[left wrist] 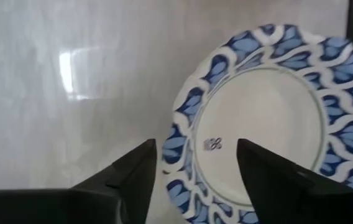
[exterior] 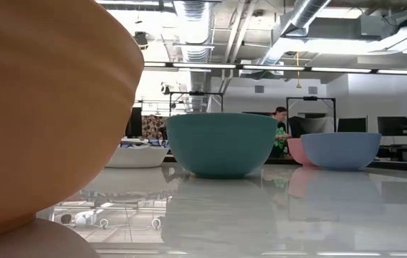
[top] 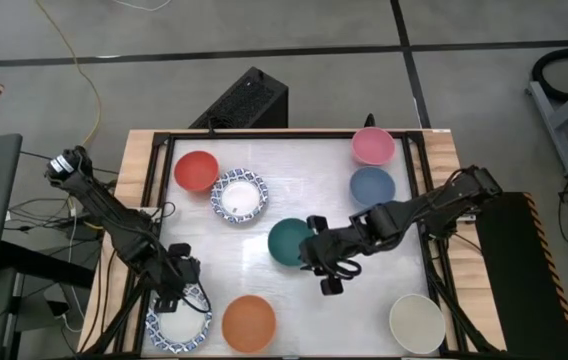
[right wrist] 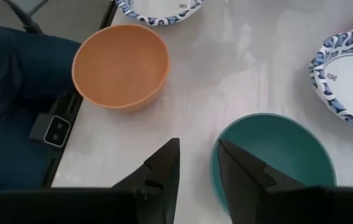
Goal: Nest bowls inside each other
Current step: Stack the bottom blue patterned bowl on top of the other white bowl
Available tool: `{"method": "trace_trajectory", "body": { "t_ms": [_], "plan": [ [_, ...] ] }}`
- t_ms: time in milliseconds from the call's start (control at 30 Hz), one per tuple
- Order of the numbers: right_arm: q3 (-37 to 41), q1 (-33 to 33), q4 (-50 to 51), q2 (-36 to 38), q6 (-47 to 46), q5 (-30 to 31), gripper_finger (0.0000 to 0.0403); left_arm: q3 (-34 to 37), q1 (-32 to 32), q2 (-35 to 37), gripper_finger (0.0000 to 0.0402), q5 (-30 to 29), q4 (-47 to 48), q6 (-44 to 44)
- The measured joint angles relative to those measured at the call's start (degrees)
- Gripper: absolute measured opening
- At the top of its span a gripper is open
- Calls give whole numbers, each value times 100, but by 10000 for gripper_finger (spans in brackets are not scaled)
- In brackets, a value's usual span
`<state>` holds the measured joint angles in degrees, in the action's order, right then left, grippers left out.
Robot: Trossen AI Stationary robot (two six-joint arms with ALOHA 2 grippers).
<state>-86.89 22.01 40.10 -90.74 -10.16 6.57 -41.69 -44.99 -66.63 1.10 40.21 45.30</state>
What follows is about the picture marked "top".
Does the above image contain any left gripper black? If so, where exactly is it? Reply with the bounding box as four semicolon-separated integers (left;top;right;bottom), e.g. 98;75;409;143
153;243;202;314

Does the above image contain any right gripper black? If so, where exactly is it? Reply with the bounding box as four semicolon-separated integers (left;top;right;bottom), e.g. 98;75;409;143
297;215;363;296

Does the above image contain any green bowl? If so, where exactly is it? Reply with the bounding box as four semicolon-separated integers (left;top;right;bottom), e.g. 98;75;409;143
267;217;315;268

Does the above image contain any blue bowl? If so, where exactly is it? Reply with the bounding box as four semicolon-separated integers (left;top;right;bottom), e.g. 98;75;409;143
348;166;397;207

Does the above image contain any orange bowl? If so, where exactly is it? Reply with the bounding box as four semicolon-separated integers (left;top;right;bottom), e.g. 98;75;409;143
221;294;278;355

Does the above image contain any red bowl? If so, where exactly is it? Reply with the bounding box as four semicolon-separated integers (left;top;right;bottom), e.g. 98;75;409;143
173;150;221;193

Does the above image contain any cream white bowl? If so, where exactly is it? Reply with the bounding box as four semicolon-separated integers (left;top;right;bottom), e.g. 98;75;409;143
388;292;447;356

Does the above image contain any pink bowl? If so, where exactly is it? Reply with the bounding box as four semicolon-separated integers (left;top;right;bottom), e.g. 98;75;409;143
351;126;397;167

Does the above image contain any black metal beam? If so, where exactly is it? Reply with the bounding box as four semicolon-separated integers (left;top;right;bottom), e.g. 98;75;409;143
0;241;96;290

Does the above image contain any black computer tower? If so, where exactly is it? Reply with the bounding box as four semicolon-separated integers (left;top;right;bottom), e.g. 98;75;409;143
188;66;290;130

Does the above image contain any grey metal stand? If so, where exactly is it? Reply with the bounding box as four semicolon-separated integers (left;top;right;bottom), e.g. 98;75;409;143
526;72;568;176

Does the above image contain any black aluminium table frame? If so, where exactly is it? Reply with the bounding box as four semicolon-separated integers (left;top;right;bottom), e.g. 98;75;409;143
81;128;503;360

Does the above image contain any yellow cable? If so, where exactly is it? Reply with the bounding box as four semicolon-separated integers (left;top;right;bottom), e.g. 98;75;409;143
33;0;103;231

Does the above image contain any thin white cable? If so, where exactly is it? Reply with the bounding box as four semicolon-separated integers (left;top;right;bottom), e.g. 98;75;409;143
111;0;173;14

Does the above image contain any black hose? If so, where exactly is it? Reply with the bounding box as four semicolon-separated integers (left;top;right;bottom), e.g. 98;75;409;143
531;47;568;104

